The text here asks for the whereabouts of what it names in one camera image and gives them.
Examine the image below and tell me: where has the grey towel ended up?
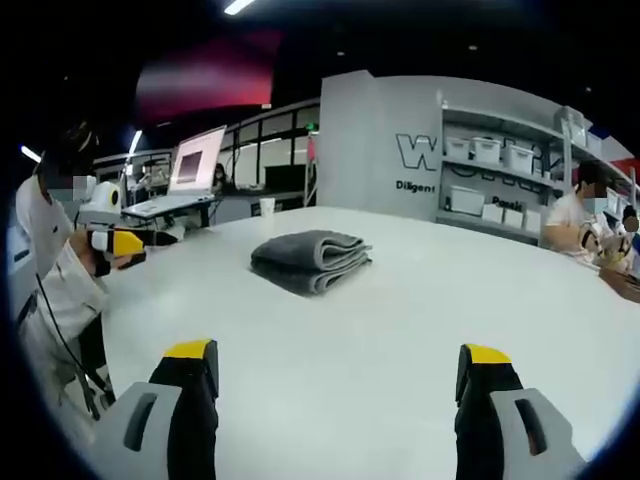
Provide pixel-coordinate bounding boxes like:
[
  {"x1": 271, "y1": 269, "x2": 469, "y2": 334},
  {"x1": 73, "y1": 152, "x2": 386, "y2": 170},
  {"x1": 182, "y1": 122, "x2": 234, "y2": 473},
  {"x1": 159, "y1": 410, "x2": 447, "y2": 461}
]
[{"x1": 249, "y1": 228, "x2": 374, "y2": 297}]

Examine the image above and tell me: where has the open laptop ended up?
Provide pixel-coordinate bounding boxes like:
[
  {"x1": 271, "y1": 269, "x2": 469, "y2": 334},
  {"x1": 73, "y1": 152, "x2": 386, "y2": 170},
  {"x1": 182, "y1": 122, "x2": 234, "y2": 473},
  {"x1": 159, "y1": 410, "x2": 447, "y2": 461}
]
[{"x1": 121, "y1": 124, "x2": 228, "y2": 219}]

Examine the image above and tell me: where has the brown flat object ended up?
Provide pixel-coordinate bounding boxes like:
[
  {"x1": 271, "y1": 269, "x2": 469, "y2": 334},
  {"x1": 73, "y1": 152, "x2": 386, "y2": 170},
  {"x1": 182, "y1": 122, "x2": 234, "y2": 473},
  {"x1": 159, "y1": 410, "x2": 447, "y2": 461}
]
[{"x1": 598, "y1": 265, "x2": 640, "y2": 298}]

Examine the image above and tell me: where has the person's head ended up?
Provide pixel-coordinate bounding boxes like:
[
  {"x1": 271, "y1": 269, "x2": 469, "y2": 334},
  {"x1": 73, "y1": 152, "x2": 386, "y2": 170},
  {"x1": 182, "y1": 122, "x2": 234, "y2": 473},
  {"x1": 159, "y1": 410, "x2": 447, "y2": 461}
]
[{"x1": 39, "y1": 122, "x2": 99, "y2": 201}]

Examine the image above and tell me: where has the person's torso in white clothing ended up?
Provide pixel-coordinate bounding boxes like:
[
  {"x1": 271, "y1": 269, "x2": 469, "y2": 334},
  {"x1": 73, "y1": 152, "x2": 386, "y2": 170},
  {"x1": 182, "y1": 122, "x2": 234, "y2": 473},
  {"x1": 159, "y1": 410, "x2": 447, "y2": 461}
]
[{"x1": 13, "y1": 174, "x2": 119, "y2": 441}]

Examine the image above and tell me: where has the grey desk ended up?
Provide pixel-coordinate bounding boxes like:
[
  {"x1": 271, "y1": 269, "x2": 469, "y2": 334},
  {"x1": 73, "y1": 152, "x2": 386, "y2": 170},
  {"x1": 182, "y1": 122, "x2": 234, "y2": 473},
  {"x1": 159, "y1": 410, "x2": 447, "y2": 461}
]
[{"x1": 121, "y1": 195, "x2": 224, "y2": 234}]

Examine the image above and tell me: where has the black monitor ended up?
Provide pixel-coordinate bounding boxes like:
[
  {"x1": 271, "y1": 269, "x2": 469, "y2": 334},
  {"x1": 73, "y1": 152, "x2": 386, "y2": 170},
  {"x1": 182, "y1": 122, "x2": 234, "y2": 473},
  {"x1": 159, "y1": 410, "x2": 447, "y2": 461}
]
[{"x1": 263, "y1": 163, "x2": 307, "y2": 190}]

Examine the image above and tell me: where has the grey shelf unit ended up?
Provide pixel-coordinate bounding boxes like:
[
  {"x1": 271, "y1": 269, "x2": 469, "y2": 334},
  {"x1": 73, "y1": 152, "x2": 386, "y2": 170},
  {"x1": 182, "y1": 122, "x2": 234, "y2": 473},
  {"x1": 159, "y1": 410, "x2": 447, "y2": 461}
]
[{"x1": 433, "y1": 103, "x2": 640, "y2": 247}]

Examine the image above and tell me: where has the group of white storage boxes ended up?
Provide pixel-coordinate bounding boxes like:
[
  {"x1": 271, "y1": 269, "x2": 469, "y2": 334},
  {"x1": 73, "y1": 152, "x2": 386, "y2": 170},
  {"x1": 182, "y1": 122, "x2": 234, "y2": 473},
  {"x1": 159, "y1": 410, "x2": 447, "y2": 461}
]
[{"x1": 443, "y1": 105, "x2": 606, "y2": 233}]

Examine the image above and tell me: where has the black cable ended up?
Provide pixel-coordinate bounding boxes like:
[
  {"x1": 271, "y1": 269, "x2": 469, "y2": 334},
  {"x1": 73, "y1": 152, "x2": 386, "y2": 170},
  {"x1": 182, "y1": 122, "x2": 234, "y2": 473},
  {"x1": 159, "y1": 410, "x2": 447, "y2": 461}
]
[{"x1": 33, "y1": 272, "x2": 110, "y2": 420}]

